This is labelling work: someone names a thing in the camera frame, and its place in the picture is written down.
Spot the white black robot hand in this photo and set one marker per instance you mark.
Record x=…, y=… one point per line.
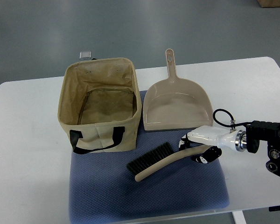
x=216, y=138

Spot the pink hand broom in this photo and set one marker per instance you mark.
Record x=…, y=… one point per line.
x=161, y=156

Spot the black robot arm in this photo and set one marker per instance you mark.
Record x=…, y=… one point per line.
x=248, y=137

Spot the yellow fabric bag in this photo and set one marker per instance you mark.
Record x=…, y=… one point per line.
x=100, y=106

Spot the pink dustpan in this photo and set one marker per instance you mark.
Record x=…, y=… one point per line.
x=176, y=103

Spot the white table leg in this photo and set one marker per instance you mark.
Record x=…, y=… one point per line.
x=239, y=217

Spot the black table control panel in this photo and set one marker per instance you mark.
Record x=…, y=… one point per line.
x=274, y=208

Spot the blue quilted mat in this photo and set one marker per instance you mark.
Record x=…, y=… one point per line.
x=103, y=190

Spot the cardboard box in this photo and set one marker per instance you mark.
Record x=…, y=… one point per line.
x=269, y=3

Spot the small metal clip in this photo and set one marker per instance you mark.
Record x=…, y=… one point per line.
x=85, y=55

